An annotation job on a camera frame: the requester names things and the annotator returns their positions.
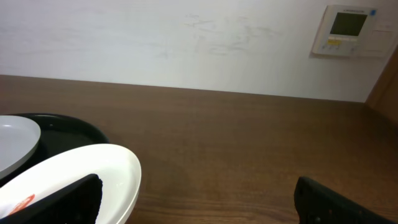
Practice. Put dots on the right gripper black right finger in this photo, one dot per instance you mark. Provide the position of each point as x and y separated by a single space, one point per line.
317 204

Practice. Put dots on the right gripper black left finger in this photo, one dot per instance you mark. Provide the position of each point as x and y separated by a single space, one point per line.
77 203

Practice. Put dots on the white plate with orange stain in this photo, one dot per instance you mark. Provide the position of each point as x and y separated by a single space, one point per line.
117 167

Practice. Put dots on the round black tray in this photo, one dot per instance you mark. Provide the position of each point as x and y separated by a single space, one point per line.
59 133

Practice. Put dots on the wall control panel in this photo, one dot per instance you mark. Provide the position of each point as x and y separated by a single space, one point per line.
343 30

